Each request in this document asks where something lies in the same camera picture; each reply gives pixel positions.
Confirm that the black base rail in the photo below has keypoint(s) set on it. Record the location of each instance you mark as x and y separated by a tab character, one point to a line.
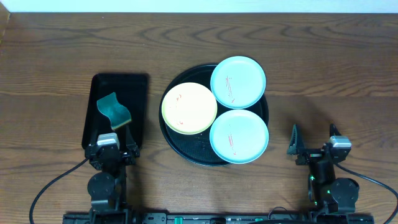
163	218

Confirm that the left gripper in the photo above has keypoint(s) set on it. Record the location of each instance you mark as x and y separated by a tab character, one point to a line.
135	150

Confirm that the green yellow sponge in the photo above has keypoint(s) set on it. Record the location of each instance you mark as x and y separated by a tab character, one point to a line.
110	107

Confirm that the black rectangular tray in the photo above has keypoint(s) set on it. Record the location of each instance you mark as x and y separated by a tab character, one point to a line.
131	92

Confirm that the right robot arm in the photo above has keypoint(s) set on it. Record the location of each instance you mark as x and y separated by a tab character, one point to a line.
332	196

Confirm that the yellow plate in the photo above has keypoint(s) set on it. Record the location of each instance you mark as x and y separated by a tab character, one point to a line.
189	108

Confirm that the light blue plate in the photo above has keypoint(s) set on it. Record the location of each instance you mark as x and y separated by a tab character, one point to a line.
239	136
238	82

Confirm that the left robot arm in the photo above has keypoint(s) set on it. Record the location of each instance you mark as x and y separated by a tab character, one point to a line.
108	188

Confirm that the black round tray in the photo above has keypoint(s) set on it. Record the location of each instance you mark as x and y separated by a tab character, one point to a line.
197	148

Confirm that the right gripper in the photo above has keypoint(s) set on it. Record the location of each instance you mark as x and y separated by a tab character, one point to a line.
296	146

